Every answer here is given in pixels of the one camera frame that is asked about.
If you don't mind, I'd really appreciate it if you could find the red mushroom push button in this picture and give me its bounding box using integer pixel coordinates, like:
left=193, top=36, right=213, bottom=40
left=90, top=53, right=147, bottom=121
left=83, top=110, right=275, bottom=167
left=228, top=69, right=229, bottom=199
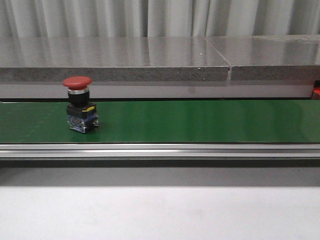
left=62, top=76, right=99, bottom=134

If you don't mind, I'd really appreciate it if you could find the grey stone counter slab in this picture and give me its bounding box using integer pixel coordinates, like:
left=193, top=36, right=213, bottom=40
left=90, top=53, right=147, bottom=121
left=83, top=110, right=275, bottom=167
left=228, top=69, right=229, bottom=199
left=0, top=37, right=229, bottom=84

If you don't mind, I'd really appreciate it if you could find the grey stone slab right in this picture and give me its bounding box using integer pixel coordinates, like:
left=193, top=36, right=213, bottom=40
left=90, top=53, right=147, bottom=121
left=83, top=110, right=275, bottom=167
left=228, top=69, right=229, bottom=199
left=206, top=35, right=320, bottom=85

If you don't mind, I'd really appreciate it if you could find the green conveyor belt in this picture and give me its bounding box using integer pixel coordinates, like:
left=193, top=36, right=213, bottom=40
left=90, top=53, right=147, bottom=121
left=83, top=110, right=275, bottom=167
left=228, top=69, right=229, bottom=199
left=0, top=100, right=320, bottom=144

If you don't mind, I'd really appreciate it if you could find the red object at right edge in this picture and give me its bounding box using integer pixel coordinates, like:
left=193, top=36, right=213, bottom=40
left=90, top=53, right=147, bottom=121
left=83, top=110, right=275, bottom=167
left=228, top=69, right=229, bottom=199
left=311, top=86, right=320, bottom=100

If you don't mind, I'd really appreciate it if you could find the white curtain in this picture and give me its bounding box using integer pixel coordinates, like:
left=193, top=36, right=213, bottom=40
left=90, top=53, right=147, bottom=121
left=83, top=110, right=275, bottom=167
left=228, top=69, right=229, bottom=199
left=0, top=0, right=320, bottom=38

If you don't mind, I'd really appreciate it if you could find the aluminium conveyor frame rail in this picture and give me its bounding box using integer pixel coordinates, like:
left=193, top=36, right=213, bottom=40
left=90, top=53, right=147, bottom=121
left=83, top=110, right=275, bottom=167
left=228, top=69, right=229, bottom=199
left=0, top=143, right=320, bottom=161

